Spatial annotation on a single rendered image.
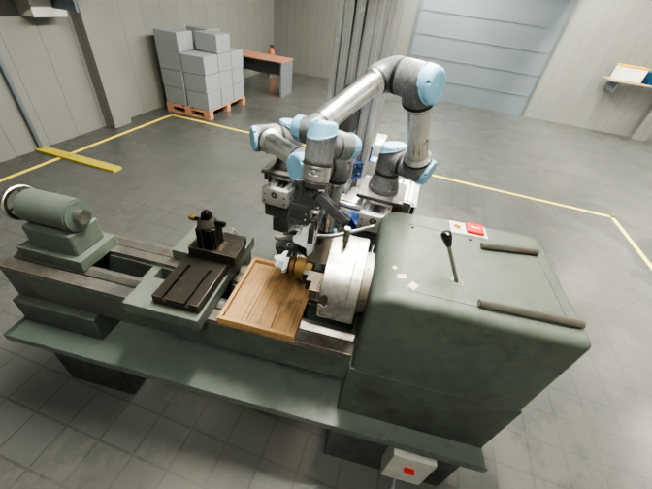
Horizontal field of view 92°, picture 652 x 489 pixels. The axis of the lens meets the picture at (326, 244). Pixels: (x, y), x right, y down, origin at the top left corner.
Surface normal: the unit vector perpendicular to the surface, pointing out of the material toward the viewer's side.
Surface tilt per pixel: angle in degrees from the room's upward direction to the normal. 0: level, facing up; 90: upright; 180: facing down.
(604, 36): 90
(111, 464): 0
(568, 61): 90
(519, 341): 90
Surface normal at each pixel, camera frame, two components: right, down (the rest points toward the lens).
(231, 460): 0.11, -0.77
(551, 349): -0.21, 0.60
